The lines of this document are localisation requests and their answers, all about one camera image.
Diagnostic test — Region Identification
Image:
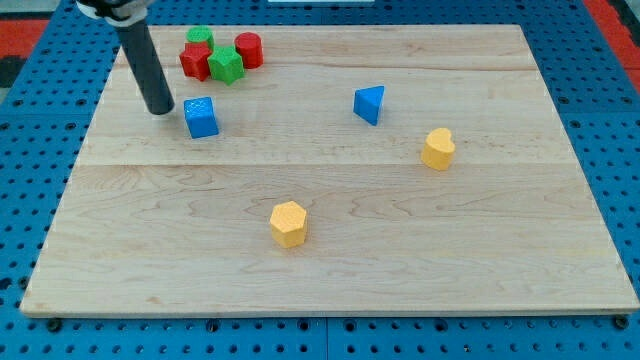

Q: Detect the black and white rod mount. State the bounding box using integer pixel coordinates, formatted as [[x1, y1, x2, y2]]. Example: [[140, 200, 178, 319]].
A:
[[76, 0, 154, 27]]

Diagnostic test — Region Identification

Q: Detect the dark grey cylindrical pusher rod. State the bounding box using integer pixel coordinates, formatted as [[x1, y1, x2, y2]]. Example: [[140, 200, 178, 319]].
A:
[[116, 19, 175, 115]]

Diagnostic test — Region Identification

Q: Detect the blue triangle block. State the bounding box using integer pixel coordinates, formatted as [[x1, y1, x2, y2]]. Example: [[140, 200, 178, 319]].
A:
[[353, 85, 385, 126]]

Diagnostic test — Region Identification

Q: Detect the green cylinder block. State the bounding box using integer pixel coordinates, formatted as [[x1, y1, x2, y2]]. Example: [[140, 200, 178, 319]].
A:
[[186, 25, 215, 50]]

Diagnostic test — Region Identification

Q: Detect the red star block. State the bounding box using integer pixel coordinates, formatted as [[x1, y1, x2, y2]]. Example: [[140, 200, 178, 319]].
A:
[[179, 42, 212, 81]]

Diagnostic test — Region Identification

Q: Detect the green star block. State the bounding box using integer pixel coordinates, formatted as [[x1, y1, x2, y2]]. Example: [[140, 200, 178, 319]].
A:
[[207, 46, 245, 85]]

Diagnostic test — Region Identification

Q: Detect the blue cube block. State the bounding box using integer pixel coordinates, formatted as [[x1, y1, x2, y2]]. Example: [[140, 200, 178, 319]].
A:
[[183, 97, 219, 138]]

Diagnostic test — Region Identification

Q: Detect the red cylinder block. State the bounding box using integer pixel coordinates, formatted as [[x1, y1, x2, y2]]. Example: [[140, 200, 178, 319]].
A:
[[234, 32, 264, 69]]

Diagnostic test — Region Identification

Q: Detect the yellow hexagon block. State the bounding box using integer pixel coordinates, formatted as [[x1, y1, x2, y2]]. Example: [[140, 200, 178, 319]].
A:
[[270, 201, 307, 248]]

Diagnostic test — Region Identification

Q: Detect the light wooden board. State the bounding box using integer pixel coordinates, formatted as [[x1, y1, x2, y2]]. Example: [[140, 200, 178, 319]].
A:
[[21, 25, 639, 318]]

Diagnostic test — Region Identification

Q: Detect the yellow heart block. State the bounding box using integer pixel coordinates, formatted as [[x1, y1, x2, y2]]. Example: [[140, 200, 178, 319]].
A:
[[421, 128, 456, 171]]

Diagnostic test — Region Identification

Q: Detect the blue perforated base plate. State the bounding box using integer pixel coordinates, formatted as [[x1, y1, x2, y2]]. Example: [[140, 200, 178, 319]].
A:
[[1, 1, 639, 359]]

